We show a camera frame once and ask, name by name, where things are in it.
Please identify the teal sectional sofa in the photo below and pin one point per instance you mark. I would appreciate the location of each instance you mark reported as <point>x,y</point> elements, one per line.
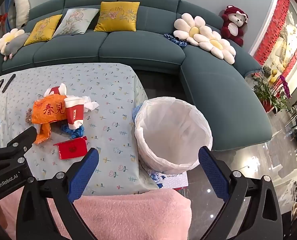
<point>138,47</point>

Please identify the blue knitted scrunchie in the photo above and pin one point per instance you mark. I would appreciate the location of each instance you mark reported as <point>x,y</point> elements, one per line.
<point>77,131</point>

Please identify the pink fleece blanket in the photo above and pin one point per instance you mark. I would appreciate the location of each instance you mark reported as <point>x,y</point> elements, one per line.
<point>133,215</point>

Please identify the grey plush toy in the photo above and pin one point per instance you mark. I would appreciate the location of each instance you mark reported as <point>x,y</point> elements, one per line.
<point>14,45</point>

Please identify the red paper cup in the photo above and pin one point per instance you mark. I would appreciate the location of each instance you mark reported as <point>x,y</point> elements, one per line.
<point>54,90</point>
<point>74,112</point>

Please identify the orange plastic bag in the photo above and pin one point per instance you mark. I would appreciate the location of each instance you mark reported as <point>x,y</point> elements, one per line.
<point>48,110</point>

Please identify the red paper garland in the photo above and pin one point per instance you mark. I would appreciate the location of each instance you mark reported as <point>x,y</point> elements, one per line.
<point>268,42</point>

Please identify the purple orchid plant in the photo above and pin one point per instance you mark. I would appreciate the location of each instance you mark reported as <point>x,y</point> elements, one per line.
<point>284,85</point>

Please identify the blue white patterned box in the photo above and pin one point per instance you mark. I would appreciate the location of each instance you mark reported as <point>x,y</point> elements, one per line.
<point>174,180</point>

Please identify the yellow vase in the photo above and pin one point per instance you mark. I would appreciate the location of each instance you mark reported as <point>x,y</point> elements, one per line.
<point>274,77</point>

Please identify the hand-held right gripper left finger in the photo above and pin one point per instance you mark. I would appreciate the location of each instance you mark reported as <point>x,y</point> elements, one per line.
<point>84,172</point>

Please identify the red teddy bear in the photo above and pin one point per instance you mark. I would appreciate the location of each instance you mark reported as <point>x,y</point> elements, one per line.
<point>234,20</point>

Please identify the small yellow embroidered cushion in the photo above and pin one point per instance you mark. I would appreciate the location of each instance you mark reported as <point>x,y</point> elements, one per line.
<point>42,30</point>

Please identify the green potted plant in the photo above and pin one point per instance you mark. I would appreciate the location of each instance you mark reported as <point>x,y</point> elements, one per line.
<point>263,92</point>

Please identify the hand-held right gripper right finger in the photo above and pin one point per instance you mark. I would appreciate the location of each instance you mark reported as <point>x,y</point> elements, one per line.
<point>213,172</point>

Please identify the red paper box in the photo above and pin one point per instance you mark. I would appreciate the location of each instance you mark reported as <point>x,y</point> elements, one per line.
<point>71,150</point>

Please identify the floral light blue tablecloth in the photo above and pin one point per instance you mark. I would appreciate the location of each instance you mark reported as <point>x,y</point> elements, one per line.
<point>108,85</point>

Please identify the bin with white liner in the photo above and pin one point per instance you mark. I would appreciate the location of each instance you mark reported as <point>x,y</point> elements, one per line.
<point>168,135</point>

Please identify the large yellow embroidered cushion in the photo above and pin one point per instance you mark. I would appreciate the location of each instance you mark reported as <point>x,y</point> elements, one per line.
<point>116,17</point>

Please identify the light blue floral cushion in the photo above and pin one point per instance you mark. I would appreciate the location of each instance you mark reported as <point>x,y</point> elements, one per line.
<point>74,22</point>

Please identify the blue patterned scrunchie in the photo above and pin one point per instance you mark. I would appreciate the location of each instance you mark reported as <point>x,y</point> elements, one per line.
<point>176,40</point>

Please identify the blue plastic bag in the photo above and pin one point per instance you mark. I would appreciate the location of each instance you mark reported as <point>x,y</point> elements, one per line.
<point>136,113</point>

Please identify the white plush toy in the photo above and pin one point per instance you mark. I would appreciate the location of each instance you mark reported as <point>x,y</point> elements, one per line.
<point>22,7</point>

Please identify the tan polka dot scrunchie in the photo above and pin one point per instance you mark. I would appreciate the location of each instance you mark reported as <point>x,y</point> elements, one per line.
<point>29,117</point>

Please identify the white daisy flower cushion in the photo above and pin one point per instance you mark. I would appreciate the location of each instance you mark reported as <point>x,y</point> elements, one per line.
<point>193,31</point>
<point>217,44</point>
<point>7,38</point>

